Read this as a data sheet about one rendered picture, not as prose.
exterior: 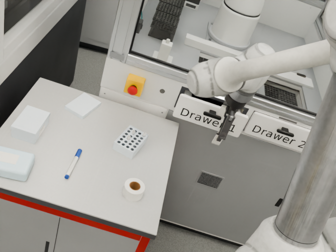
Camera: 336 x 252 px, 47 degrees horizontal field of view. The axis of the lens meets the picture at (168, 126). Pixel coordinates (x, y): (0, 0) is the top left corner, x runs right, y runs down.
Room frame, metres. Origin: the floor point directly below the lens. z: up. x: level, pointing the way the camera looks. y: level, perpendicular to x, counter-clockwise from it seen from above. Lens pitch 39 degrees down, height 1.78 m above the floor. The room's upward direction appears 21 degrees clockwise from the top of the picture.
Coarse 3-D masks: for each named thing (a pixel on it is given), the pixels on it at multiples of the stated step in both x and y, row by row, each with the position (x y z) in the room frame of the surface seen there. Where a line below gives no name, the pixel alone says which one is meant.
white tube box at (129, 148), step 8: (128, 128) 1.12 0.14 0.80; (136, 128) 1.14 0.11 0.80; (120, 136) 1.06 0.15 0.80; (136, 136) 1.11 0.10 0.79; (120, 144) 1.02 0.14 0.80; (128, 144) 1.04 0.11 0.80; (136, 144) 1.07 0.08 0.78; (120, 152) 1.02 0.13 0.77; (128, 152) 1.01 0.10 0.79; (136, 152) 1.05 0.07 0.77
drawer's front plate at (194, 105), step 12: (180, 96) 1.27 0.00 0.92; (180, 108) 1.27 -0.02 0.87; (192, 108) 1.27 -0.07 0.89; (204, 108) 1.28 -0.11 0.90; (216, 108) 1.28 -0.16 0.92; (192, 120) 1.28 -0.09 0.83; (204, 120) 1.28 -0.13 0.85; (216, 120) 1.28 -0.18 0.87; (240, 120) 1.29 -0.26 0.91; (228, 132) 1.29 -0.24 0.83; (240, 132) 1.29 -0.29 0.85
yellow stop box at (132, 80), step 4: (128, 76) 1.28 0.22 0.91; (132, 76) 1.29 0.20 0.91; (136, 76) 1.30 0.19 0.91; (128, 80) 1.27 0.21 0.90; (132, 80) 1.27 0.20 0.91; (136, 80) 1.28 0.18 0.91; (140, 80) 1.29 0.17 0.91; (144, 80) 1.30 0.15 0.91; (128, 84) 1.27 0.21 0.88; (132, 84) 1.27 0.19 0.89; (136, 84) 1.27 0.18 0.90; (140, 84) 1.27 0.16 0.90; (124, 88) 1.27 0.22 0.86; (140, 88) 1.28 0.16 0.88; (140, 92) 1.28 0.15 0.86
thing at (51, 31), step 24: (0, 0) 1.07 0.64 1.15; (48, 0) 1.55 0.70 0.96; (72, 0) 1.86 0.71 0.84; (0, 24) 1.07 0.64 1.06; (24, 24) 1.29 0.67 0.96; (48, 24) 1.53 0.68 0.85; (72, 24) 1.99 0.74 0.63; (0, 48) 1.07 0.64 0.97; (24, 48) 1.28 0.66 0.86; (48, 48) 1.62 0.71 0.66; (72, 48) 2.07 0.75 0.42; (0, 72) 1.08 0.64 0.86; (24, 72) 1.34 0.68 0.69; (48, 72) 1.66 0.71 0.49; (72, 72) 2.17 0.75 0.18; (0, 96) 1.12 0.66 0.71; (24, 96) 1.36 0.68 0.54; (0, 120) 1.12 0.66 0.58
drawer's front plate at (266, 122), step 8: (256, 112) 1.35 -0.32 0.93; (256, 120) 1.34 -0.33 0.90; (264, 120) 1.35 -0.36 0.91; (272, 120) 1.35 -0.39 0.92; (280, 120) 1.36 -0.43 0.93; (248, 128) 1.34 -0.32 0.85; (256, 128) 1.35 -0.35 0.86; (264, 128) 1.35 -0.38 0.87; (272, 128) 1.35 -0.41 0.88; (280, 128) 1.35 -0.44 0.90; (288, 128) 1.36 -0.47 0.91; (296, 128) 1.36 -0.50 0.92; (304, 128) 1.37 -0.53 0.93; (256, 136) 1.35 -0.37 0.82; (264, 136) 1.35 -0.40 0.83; (272, 136) 1.35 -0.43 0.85; (280, 136) 1.36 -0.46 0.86; (288, 136) 1.36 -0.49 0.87; (296, 136) 1.36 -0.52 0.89; (304, 136) 1.36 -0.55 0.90; (280, 144) 1.36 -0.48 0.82; (288, 144) 1.36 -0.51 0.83; (296, 144) 1.36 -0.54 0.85
